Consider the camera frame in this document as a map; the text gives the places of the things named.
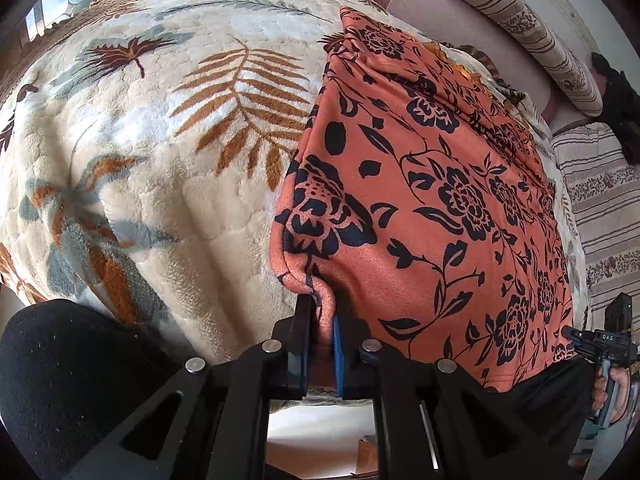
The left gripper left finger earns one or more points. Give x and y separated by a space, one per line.
211 422

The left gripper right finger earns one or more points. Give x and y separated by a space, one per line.
435 421

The black trousers leg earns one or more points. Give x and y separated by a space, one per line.
69 376

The cream leaf-pattern blanket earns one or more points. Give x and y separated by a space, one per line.
149 144

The black clothing pile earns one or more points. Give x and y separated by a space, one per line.
620 107

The pink quilted headboard cushion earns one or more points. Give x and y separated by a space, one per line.
456 22

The striped floral side pillow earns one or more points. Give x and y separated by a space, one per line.
604 194

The orange black floral garment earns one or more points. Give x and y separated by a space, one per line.
418 203

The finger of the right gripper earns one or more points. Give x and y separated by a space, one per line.
576 337

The striped floral bolster pillow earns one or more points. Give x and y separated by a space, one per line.
570 73

